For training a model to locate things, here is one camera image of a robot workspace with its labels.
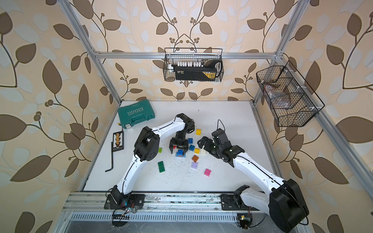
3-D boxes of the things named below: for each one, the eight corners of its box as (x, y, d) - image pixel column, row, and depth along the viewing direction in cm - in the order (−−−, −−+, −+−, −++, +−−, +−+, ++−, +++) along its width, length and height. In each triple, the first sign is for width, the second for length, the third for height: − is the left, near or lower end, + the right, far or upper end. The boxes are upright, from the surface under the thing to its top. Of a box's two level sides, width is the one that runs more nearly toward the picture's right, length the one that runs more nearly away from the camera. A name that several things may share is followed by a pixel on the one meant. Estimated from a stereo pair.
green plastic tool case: (124, 129, 105) (122, 126, 101) (119, 112, 115) (116, 108, 112) (156, 117, 112) (155, 113, 109) (148, 101, 123) (147, 98, 120)
